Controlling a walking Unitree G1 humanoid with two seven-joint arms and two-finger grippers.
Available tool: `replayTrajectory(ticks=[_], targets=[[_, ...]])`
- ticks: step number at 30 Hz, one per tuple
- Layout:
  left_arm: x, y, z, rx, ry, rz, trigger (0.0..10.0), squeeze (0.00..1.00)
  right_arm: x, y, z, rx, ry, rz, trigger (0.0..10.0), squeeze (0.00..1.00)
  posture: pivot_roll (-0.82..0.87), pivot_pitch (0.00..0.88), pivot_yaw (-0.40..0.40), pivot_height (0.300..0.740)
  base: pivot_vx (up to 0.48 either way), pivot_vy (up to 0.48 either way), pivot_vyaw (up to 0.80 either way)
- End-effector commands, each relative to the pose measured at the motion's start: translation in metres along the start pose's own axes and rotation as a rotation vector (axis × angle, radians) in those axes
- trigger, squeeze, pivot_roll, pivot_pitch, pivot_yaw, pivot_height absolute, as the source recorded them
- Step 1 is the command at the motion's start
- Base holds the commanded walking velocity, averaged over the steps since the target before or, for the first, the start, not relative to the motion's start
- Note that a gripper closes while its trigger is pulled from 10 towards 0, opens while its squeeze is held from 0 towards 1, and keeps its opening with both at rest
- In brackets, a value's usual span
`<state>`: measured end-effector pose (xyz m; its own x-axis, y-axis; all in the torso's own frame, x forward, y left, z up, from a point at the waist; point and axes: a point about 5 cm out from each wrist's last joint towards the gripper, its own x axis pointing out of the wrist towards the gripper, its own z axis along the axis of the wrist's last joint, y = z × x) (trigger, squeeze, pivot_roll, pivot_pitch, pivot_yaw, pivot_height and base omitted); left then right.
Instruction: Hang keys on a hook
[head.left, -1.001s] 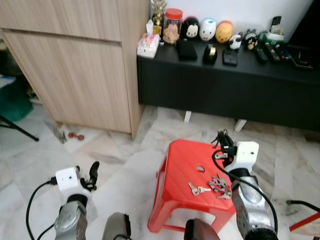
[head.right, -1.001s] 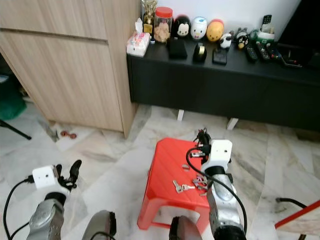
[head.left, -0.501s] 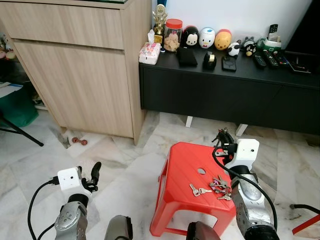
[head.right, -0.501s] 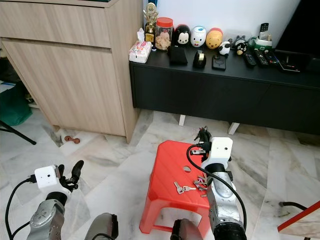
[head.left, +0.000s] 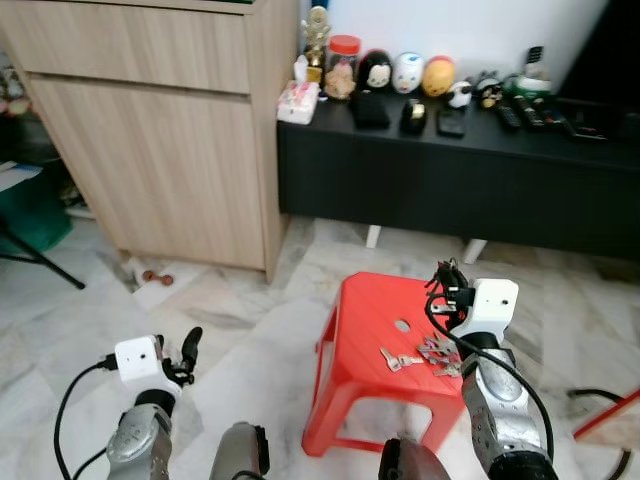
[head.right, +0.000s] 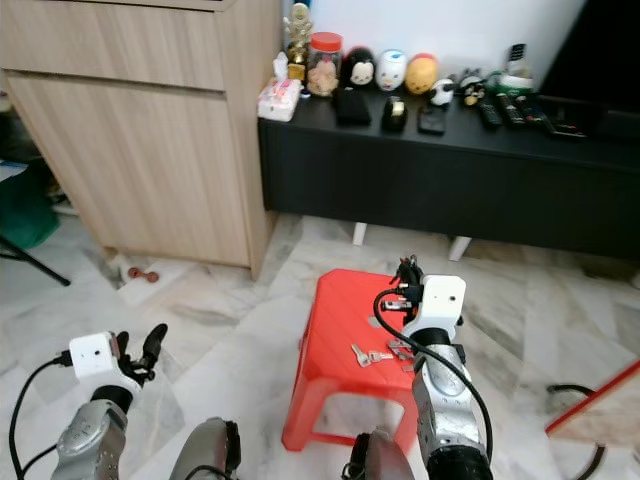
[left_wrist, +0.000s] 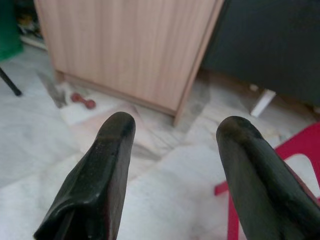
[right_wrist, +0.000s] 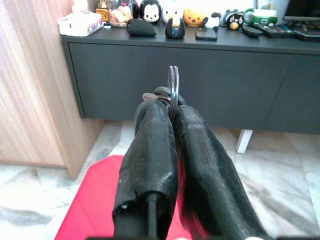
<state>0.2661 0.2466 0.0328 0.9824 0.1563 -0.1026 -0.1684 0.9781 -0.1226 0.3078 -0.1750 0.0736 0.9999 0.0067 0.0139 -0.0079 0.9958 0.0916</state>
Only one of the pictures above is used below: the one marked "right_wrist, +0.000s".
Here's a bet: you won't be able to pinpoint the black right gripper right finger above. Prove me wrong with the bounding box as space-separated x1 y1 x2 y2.
174 104 273 240

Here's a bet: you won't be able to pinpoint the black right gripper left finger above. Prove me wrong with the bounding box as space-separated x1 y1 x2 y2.
111 100 179 240

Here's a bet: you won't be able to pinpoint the silver keys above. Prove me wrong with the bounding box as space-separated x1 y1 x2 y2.
142 65 186 118

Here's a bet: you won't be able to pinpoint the red plastic stool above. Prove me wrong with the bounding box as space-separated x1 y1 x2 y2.
54 154 208 240

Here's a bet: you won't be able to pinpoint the dark grey media console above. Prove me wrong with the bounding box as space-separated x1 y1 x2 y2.
60 24 320 154

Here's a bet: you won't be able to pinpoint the black phone holder figure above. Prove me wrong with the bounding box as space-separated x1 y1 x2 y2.
164 17 186 40

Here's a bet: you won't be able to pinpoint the black fabric pouch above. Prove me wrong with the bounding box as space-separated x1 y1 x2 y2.
126 18 158 38

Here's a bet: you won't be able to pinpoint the light wooden cabinet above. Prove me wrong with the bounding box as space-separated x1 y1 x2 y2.
0 0 106 180

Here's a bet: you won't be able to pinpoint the flat black wallet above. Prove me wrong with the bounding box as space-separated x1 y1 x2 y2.
195 29 218 42

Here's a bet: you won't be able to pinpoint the beige plush figure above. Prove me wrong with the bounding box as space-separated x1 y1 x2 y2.
109 5 133 28

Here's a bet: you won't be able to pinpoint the black white Mickey plush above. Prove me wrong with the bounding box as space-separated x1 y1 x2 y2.
139 0 161 24

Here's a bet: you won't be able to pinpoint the white duck plush toy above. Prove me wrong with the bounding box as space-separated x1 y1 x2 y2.
161 5 185 23

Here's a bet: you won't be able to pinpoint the yellow bear plush toy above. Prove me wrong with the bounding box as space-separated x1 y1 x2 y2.
183 8 205 27

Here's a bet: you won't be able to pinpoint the black white sheep plush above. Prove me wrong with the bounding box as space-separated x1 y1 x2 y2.
201 11 221 33

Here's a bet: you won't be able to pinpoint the black Minnie plush toy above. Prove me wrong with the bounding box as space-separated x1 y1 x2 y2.
129 0 141 20

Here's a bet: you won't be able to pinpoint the white floral tissue box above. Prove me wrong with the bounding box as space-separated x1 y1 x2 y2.
57 9 104 37

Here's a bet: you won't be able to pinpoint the amber glass bottle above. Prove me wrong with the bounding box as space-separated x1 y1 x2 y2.
95 0 110 23

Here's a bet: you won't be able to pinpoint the small black remote control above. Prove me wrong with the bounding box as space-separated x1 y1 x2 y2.
241 25 263 38

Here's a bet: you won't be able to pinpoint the black bird plush toy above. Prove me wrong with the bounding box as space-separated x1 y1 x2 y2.
223 9 245 31

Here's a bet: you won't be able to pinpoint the long black remote control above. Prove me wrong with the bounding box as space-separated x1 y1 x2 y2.
251 22 285 39

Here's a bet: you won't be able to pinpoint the green white tub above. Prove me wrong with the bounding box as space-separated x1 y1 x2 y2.
243 7 278 27

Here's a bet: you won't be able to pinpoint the black monitor stand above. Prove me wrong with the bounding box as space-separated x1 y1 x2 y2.
283 0 320 22

